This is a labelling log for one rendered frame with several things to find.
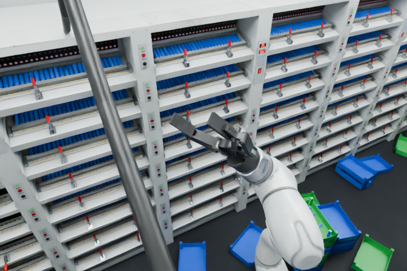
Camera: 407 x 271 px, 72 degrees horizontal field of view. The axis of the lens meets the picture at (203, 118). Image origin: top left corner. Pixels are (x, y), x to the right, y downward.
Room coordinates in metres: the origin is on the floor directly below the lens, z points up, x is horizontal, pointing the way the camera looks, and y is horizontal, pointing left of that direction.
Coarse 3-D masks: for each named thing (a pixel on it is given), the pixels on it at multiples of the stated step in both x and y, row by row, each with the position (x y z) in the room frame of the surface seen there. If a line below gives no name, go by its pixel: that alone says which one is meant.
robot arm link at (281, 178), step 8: (280, 168) 0.53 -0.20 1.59; (272, 176) 0.51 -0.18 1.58; (280, 176) 0.51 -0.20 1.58; (288, 176) 0.52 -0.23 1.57; (256, 184) 0.51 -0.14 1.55; (264, 184) 0.50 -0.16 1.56; (272, 184) 0.49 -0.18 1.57; (280, 184) 0.48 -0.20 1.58; (288, 184) 0.49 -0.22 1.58; (296, 184) 0.54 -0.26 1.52; (256, 192) 0.50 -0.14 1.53; (264, 192) 0.48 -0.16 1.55; (272, 192) 0.47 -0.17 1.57
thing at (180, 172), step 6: (204, 156) 1.46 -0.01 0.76; (210, 156) 1.47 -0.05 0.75; (216, 156) 1.48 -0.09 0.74; (186, 162) 1.40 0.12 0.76; (198, 162) 1.41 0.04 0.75; (204, 162) 1.42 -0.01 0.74; (210, 162) 1.43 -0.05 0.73; (216, 162) 1.45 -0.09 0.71; (168, 168) 1.34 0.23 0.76; (180, 168) 1.35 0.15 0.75; (186, 168) 1.36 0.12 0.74; (198, 168) 1.38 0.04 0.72; (168, 174) 1.30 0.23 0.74; (174, 174) 1.31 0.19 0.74; (180, 174) 1.31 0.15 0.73; (186, 174) 1.34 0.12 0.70; (168, 180) 1.28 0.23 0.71
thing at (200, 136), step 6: (198, 132) 0.56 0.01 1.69; (204, 132) 0.56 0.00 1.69; (186, 138) 0.55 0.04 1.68; (192, 138) 0.55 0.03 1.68; (198, 138) 0.54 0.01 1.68; (204, 138) 0.55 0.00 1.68; (210, 138) 0.55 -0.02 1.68; (216, 138) 0.55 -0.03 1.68; (222, 138) 0.55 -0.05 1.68; (210, 144) 0.53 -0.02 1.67; (216, 144) 0.53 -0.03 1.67; (216, 150) 0.53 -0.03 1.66
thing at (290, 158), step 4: (300, 148) 1.93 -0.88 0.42; (288, 152) 1.89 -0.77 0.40; (292, 152) 1.88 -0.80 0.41; (296, 152) 1.91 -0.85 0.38; (300, 152) 1.90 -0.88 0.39; (304, 152) 1.88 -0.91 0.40; (280, 156) 1.83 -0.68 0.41; (284, 156) 1.84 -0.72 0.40; (288, 156) 1.86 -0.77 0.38; (292, 156) 1.87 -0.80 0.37; (296, 156) 1.88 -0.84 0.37; (300, 156) 1.88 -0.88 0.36; (304, 156) 1.88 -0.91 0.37; (280, 160) 1.81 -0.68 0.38; (284, 160) 1.82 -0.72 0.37; (288, 160) 1.82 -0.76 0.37; (292, 160) 1.83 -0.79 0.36; (296, 160) 1.83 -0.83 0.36; (300, 160) 1.87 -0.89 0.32; (284, 164) 1.78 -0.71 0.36; (288, 164) 1.79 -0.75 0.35; (292, 164) 1.82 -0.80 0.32
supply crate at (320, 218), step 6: (312, 198) 1.31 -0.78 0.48; (312, 204) 1.31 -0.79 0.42; (312, 210) 1.27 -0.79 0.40; (318, 210) 1.24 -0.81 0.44; (318, 216) 1.22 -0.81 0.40; (318, 222) 1.17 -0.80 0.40; (324, 222) 1.16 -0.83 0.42; (324, 228) 1.13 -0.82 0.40; (330, 228) 1.11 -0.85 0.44; (324, 234) 1.08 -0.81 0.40; (336, 234) 1.04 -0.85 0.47; (324, 240) 1.02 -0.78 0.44; (330, 240) 1.03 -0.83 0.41
